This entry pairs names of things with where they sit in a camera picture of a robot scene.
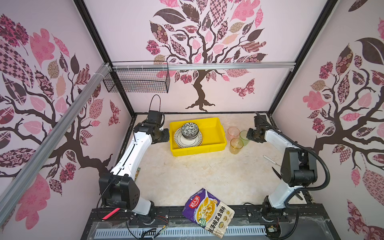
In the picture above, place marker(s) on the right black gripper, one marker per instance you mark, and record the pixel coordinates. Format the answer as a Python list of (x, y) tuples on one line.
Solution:
[(249, 135)]

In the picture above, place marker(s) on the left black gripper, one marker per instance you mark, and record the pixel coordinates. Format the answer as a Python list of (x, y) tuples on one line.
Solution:
[(165, 138)]

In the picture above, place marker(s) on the green translucent cup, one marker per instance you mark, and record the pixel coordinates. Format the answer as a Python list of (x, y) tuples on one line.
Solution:
[(243, 137)]

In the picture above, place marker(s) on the pink translucent cup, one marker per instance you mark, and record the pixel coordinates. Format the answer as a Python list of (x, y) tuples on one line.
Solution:
[(232, 133)]

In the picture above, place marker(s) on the yellow dotted plate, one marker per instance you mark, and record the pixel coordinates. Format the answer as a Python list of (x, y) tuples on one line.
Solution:
[(182, 142)]

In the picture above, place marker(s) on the green patterned bowl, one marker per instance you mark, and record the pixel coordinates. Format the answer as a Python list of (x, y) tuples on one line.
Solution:
[(190, 130)]

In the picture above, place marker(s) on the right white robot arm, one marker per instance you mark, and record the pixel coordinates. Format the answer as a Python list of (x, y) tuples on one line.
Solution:
[(298, 168)]

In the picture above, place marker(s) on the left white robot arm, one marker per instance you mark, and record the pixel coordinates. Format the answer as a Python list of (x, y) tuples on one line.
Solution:
[(118, 187)]

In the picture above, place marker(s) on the yellow plastic bin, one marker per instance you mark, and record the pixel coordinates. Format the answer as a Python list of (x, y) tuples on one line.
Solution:
[(211, 137)]

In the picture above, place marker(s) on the yellow translucent cup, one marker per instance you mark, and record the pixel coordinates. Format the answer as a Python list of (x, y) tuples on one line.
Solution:
[(236, 145)]

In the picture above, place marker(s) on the green food packet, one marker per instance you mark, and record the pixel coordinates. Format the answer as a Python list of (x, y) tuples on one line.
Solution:
[(137, 173)]

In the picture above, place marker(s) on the purple seasoning packet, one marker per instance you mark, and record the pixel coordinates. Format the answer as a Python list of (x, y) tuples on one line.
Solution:
[(207, 211)]

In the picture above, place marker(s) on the pink marker pen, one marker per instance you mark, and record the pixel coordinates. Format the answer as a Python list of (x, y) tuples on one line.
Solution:
[(111, 214)]

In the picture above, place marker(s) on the white vent grille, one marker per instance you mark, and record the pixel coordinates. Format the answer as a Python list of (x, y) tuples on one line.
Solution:
[(182, 233)]

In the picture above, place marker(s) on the black wire basket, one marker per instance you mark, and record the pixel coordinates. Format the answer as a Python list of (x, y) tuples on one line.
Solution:
[(138, 77)]

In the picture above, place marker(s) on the aluminium rail back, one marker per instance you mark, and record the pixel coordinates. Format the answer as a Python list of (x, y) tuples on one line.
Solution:
[(225, 66)]

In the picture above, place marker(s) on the aluminium rail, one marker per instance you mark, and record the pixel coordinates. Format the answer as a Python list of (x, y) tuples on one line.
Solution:
[(225, 66), (19, 185)]

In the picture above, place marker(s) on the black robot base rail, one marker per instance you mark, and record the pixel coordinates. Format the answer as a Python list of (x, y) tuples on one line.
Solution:
[(307, 222)]

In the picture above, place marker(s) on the aluminium rail left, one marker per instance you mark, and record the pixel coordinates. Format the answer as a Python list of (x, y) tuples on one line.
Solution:
[(19, 185)]

